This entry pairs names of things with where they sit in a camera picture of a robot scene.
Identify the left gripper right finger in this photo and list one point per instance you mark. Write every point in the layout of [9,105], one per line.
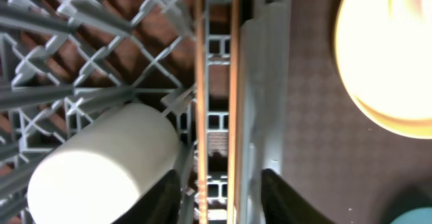
[283,205]

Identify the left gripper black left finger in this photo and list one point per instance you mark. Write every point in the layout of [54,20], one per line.
[160,205]

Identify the cream white cup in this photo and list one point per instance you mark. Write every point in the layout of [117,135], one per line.
[102,171]

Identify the light blue bowl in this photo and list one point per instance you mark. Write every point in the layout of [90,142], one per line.
[415,216]

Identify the yellow plate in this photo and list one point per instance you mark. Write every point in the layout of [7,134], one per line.
[382,53]

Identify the grey dishwasher rack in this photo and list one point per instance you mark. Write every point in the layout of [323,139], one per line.
[64,66]

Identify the dark brown serving tray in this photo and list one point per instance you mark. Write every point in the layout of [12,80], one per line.
[343,164]

